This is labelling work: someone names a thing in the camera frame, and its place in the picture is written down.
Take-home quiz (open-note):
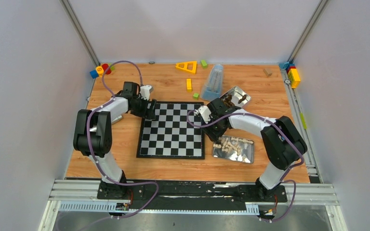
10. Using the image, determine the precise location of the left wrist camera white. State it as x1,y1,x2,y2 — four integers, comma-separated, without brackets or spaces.
140,85,154,101

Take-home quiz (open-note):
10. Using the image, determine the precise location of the tin lid with light pieces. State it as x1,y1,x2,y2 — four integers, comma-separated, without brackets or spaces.
212,136,254,164

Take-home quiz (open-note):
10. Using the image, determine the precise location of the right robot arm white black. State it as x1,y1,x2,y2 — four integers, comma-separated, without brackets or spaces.
195,98,308,201

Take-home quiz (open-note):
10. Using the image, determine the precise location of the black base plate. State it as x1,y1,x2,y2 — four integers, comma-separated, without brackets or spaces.
96,180,288,211

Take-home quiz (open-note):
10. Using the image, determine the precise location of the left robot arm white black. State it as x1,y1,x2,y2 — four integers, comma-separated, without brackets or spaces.
73,81,157,199

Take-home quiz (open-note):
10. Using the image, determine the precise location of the yellow triangle block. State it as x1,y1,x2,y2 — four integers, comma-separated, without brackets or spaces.
175,61,198,74

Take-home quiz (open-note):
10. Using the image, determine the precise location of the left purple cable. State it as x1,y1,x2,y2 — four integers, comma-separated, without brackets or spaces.
86,60,159,220

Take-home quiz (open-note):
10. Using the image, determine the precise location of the green cube back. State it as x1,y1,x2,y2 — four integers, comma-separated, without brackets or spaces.
200,60,208,69

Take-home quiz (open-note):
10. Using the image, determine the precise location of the tin box with dark pieces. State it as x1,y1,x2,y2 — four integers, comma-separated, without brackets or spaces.
219,86,251,108

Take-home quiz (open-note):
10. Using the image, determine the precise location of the bubble-wrapped blue metronome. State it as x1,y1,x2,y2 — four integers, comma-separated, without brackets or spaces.
200,64,224,101

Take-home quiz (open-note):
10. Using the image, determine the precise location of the coloured blocks left corner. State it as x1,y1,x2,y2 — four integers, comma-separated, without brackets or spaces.
89,63,115,79

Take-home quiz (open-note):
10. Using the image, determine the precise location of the brown wooden block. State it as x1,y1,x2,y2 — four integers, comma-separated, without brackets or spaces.
263,68,273,77

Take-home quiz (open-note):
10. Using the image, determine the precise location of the silver metal cylinder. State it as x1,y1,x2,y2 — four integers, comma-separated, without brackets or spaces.
90,115,123,132

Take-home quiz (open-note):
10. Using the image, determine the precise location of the folding chess board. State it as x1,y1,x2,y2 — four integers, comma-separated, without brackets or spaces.
136,101,205,160

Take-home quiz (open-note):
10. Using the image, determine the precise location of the stacked coloured bricks right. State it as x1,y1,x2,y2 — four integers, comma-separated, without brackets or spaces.
278,62,301,89

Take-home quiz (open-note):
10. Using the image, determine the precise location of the aluminium frame rail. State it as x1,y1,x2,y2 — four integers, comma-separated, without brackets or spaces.
39,179,347,231

